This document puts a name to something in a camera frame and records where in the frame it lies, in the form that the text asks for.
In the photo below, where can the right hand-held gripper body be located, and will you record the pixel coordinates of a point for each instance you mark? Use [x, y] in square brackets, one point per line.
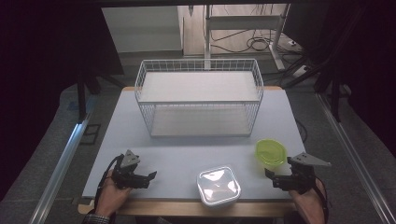
[303, 177]

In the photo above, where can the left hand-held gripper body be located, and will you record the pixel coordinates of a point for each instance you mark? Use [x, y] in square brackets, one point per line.
[124, 174]

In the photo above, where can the green translucent bowl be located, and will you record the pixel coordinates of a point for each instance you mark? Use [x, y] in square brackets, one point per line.
[271, 153]

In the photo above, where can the white square lidded container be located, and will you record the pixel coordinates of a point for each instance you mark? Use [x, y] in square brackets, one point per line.
[218, 186]

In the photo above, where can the person's right hand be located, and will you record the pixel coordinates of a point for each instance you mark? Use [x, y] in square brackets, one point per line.
[311, 202]

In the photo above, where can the person's left hand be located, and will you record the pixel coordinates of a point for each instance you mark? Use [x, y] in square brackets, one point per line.
[110, 197]

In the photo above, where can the black metal stand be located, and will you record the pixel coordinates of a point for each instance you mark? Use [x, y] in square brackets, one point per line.
[334, 99]
[82, 99]

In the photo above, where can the white power strip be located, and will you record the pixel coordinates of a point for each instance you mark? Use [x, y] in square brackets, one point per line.
[301, 71]

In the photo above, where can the grey partition panel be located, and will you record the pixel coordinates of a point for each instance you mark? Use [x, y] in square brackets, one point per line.
[141, 29]

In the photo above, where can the aluminium rail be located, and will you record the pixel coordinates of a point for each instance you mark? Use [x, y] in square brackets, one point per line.
[62, 168]
[358, 161]

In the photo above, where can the white metal desk frame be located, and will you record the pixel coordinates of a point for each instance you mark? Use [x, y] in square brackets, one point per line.
[243, 21]

